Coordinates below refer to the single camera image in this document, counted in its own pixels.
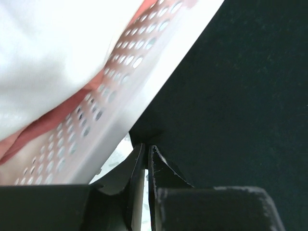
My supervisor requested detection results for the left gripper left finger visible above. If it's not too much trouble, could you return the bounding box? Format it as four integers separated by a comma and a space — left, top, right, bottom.
0, 144, 145, 231

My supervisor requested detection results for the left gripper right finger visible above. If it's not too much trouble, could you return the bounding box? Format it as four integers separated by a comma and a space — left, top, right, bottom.
148, 145, 285, 231

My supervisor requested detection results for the black t shirt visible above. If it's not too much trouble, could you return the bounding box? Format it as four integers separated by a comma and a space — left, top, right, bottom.
130, 0, 308, 231

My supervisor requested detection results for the pink garment in basket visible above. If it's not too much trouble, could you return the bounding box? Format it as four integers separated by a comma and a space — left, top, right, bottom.
0, 71, 103, 164

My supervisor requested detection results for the white red printed t shirt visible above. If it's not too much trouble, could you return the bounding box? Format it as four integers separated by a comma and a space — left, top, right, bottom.
0, 0, 142, 139

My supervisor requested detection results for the white plastic laundry basket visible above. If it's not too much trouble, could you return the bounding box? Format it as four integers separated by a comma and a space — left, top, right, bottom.
1, 0, 222, 185

